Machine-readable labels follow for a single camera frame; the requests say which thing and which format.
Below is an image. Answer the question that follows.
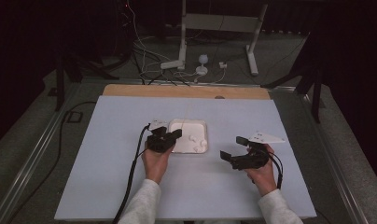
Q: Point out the black tripod stand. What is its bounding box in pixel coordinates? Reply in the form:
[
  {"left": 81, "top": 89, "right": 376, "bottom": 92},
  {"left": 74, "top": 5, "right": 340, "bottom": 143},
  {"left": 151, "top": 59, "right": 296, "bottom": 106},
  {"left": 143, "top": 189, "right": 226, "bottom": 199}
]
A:
[
  {"left": 260, "top": 31, "right": 324, "bottom": 124},
  {"left": 53, "top": 50, "right": 121, "bottom": 113}
]

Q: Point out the long black floor cable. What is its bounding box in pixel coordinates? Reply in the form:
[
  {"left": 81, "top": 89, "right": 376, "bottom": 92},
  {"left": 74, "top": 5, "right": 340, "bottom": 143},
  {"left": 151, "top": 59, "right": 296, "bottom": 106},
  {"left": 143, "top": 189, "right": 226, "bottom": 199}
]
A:
[{"left": 6, "top": 101, "right": 98, "bottom": 224}]

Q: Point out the black square floor plate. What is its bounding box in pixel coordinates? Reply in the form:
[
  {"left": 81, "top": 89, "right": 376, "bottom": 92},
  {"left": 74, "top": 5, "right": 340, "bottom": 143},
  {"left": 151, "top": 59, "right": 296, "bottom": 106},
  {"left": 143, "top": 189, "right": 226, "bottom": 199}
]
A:
[{"left": 66, "top": 110, "right": 84, "bottom": 124}]

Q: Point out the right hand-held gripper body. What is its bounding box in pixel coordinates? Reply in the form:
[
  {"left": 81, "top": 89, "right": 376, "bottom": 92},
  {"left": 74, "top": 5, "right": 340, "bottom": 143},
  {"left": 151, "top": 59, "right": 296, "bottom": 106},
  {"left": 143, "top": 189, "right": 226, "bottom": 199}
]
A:
[{"left": 230, "top": 131, "right": 286, "bottom": 171}]

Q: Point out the white round webcam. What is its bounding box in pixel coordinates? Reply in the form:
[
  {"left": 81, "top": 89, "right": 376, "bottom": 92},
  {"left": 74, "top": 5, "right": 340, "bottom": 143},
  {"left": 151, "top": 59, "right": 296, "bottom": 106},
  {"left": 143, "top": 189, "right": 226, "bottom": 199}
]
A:
[{"left": 195, "top": 54, "right": 210, "bottom": 77}]

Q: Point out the white power strip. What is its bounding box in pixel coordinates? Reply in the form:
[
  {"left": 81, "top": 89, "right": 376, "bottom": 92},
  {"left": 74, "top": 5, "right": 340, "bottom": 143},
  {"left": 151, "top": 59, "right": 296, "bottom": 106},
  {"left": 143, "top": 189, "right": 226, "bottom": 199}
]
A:
[{"left": 160, "top": 59, "right": 185, "bottom": 70}]

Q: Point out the white floor cable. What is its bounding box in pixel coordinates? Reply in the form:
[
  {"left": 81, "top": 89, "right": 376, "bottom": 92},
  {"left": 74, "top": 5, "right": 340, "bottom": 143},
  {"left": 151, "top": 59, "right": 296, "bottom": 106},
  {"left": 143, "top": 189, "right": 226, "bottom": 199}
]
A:
[{"left": 126, "top": 0, "right": 228, "bottom": 85}]

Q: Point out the white square tray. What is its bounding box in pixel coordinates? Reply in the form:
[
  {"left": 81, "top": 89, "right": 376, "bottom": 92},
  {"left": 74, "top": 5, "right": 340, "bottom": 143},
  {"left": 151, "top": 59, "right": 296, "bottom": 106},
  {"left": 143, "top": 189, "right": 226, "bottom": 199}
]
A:
[{"left": 167, "top": 119, "right": 209, "bottom": 155}]

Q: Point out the white metal stand frame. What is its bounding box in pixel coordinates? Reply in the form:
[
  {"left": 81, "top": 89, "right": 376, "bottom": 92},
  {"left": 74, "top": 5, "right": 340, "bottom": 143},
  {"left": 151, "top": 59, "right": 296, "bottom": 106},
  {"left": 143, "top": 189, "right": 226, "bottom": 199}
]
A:
[{"left": 177, "top": 0, "right": 270, "bottom": 77}]

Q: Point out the bundle of black floor cables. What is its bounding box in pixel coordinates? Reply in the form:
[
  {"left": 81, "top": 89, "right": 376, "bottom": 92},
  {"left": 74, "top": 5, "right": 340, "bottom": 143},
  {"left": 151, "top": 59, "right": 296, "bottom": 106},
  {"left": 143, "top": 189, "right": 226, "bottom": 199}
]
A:
[{"left": 131, "top": 43, "right": 192, "bottom": 87}]

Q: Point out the hand-held gripper black cable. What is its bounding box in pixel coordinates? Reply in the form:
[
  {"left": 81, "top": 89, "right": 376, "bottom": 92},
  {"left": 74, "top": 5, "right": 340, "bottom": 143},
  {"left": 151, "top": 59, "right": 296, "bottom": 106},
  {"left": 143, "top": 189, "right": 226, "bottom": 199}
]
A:
[
  {"left": 111, "top": 123, "right": 152, "bottom": 224},
  {"left": 264, "top": 148, "right": 285, "bottom": 190}
]

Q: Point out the person's left hand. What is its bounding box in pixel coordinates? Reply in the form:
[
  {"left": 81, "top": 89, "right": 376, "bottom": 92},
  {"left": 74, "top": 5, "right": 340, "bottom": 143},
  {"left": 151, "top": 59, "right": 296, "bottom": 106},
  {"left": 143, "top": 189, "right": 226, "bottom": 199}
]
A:
[{"left": 141, "top": 141, "right": 175, "bottom": 185}]

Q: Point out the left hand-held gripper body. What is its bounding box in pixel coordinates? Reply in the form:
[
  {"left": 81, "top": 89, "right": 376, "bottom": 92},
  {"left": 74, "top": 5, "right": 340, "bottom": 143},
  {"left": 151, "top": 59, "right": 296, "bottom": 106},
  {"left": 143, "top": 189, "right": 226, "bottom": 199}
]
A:
[{"left": 146, "top": 119, "right": 179, "bottom": 154}]

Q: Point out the wooden table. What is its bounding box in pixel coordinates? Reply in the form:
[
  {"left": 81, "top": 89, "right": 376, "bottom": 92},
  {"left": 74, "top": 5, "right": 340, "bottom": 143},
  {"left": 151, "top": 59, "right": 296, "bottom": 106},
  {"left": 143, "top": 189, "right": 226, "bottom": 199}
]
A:
[{"left": 102, "top": 83, "right": 272, "bottom": 101}]

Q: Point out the metal floor rail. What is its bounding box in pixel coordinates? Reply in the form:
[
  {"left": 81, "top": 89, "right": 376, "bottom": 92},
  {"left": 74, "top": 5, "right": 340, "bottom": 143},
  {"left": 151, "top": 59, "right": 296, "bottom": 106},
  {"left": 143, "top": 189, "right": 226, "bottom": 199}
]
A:
[
  {"left": 0, "top": 81, "right": 82, "bottom": 224},
  {"left": 300, "top": 91, "right": 370, "bottom": 224}
]

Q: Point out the right hand-held gripper black cable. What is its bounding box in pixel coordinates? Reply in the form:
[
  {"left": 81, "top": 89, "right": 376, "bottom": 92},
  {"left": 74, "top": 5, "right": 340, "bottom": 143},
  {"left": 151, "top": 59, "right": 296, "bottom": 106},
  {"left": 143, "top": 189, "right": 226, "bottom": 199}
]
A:
[{"left": 264, "top": 148, "right": 285, "bottom": 190}]

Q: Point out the person's right hand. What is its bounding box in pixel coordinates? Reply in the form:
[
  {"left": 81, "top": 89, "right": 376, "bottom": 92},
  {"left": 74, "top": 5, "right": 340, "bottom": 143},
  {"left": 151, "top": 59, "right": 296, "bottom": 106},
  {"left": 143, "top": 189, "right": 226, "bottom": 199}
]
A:
[{"left": 244, "top": 143, "right": 278, "bottom": 198}]

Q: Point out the light blue table mat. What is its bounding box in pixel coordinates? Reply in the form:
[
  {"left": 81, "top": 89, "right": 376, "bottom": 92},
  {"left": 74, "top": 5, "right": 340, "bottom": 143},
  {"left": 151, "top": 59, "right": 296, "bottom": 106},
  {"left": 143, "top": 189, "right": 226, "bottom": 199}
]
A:
[{"left": 53, "top": 94, "right": 317, "bottom": 222}]

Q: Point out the left hand-held gripper black cable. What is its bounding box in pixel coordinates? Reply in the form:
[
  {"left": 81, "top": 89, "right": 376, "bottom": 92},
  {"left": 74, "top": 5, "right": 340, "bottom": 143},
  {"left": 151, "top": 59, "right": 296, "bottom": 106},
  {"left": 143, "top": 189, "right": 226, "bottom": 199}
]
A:
[{"left": 111, "top": 123, "right": 152, "bottom": 224}]

